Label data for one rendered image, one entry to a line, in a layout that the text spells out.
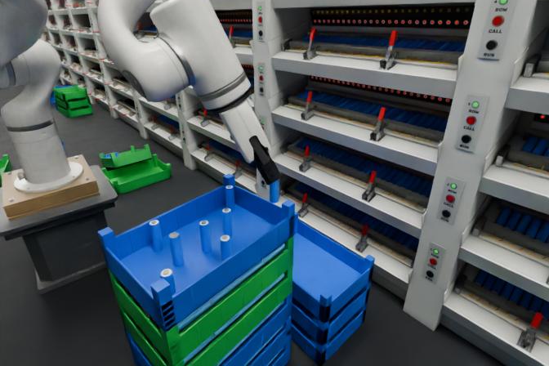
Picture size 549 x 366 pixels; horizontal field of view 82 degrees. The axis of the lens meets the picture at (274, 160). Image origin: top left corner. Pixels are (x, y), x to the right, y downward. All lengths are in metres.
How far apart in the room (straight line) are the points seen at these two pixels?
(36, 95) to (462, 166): 1.15
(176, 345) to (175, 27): 0.46
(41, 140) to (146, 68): 0.75
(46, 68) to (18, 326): 0.75
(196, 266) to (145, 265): 0.09
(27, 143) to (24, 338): 0.55
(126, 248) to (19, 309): 0.69
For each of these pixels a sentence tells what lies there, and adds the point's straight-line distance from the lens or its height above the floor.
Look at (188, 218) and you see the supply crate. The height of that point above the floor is 0.42.
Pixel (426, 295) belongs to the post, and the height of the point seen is 0.11.
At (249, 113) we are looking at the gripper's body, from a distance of 0.50.
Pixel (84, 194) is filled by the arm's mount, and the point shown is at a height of 0.30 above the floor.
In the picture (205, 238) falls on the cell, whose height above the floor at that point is 0.44.
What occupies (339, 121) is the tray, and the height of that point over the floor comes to 0.52.
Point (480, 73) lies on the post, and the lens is 0.78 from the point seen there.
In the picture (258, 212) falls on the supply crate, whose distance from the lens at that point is 0.72.
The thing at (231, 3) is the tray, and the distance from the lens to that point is 1.32.
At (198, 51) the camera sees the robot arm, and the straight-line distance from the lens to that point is 0.47.
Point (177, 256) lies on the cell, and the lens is 0.61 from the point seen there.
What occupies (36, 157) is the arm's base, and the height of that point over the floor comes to 0.44.
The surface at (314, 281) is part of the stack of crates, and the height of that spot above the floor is 0.16.
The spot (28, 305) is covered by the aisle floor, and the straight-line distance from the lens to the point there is 1.32.
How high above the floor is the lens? 0.82
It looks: 24 degrees down
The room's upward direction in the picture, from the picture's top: straight up
